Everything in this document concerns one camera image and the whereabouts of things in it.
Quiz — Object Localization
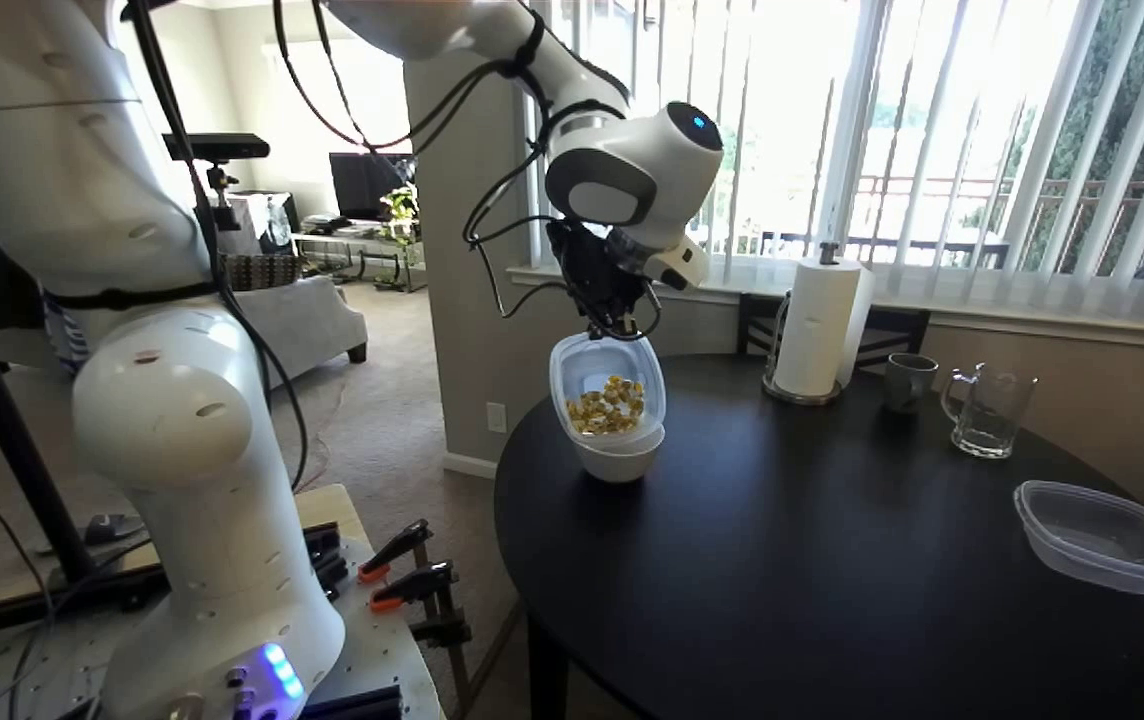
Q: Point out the yellow food pieces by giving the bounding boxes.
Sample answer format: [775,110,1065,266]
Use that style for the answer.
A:
[563,371,653,440]

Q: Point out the white round bowl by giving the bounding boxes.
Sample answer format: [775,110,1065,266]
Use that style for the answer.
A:
[570,425,670,488]

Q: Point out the black television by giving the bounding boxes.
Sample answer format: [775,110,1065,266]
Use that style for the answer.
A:
[323,148,420,223]

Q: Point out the black camera on stand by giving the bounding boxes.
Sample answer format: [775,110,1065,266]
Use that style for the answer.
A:
[161,128,275,167]

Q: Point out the clear glass pitcher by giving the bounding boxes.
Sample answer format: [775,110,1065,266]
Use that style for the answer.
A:
[936,355,1046,463]

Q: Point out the green houseplant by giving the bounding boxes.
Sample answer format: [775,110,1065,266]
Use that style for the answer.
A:
[378,180,428,252]

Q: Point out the grey sofa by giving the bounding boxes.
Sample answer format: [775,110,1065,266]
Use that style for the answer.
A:
[40,248,374,390]

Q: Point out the clear plastic lunch box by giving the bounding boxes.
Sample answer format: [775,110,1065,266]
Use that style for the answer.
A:
[544,329,673,461]

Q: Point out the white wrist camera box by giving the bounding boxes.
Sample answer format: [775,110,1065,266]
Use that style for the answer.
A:
[650,234,711,293]

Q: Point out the black round table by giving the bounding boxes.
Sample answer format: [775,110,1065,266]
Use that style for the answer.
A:
[494,351,1144,720]

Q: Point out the black orange-tipped clamp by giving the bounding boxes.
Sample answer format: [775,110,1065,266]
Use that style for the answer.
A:
[367,554,457,619]
[355,515,435,580]

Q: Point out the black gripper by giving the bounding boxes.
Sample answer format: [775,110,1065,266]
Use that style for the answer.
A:
[550,215,664,345]

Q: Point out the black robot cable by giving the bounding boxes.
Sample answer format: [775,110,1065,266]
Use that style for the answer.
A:
[268,0,563,329]

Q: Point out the white paper towel roll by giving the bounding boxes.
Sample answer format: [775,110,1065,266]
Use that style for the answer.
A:
[761,234,877,407]

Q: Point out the empty clear plastic container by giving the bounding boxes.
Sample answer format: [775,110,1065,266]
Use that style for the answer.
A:
[1007,474,1144,599]

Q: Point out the white vertical blinds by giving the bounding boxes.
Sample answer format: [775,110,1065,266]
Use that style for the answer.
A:
[530,0,1144,333]

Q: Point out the white robot base board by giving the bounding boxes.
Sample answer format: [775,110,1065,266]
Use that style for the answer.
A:
[0,480,451,720]

